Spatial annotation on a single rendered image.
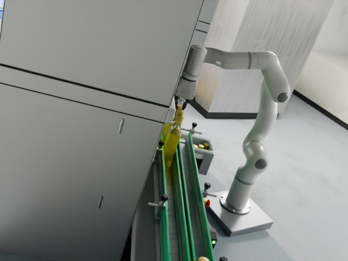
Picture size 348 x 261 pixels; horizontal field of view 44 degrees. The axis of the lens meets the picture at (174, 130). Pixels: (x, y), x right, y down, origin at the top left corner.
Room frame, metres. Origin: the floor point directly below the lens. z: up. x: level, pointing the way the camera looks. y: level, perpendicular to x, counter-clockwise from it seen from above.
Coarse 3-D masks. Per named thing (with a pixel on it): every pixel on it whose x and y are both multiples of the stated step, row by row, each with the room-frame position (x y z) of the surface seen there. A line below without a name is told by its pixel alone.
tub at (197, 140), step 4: (184, 136) 2.44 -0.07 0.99; (192, 136) 2.45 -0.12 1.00; (196, 136) 2.45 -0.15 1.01; (200, 136) 2.47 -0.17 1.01; (196, 140) 2.45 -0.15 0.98; (200, 140) 2.46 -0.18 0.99; (204, 140) 2.46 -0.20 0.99; (208, 140) 2.47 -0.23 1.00; (196, 144) 2.45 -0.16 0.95; (212, 144) 2.41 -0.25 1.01; (196, 148) 2.29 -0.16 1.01; (208, 148) 2.43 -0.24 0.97; (212, 148) 2.36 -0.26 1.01; (208, 152) 2.32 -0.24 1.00; (212, 152) 2.32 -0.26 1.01
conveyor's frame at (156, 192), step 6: (156, 168) 1.86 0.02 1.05; (156, 174) 1.81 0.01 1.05; (156, 180) 1.76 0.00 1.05; (156, 186) 1.71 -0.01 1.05; (156, 192) 1.66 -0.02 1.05; (156, 198) 1.62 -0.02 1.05; (156, 210) 1.53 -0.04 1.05; (156, 228) 1.42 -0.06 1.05; (156, 234) 1.38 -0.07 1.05; (156, 240) 1.35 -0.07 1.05; (156, 246) 1.32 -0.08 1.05; (156, 252) 1.29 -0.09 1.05; (156, 258) 1.26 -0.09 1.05
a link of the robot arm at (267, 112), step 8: (264, 80) 2.21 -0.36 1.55; (264, 88) 2.18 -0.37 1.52; (264, 96) 2.18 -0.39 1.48; (264, 104) 2.16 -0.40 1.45; (272, 104) 2.17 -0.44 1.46; (264, 112) 2.13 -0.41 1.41; (272, 112) 2.13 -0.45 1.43; (256, 120) 2.16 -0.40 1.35; (264, 120) 2.12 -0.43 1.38; (272, 120) 2.13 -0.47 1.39; (256, 128) 2.14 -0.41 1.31; (264, 128) 2.12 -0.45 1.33; (248, 136) 2.21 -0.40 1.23; (256, 136) 2.19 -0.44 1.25; (264, 136) 2.19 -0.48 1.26
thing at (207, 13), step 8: (208, 0) 3.08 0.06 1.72; (216, 0) 3.09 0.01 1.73; (208, 8) 3.08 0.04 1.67; (200, 16) 3.07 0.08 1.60; (208, 16) 3.08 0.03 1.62; (200, 24) 3.08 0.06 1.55; (208, 24) 3.09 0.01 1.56; (200, 32) 3.08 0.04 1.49; (192, 40) 3.07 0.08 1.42; (200, 40) 3.08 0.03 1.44
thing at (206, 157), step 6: (198, 150) 2.30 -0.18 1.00; (198, 156) 2.30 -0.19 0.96; (204, 156) 2.31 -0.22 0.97; (210, 156) 2.31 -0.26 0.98; (198, 162) 2.31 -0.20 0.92; (204, 162) 2.31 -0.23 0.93; (210, 162) 2.32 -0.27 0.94; (198, 168) 2.31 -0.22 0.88; (204, 168) 2.31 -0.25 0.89; (204, 174) 2.32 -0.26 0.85
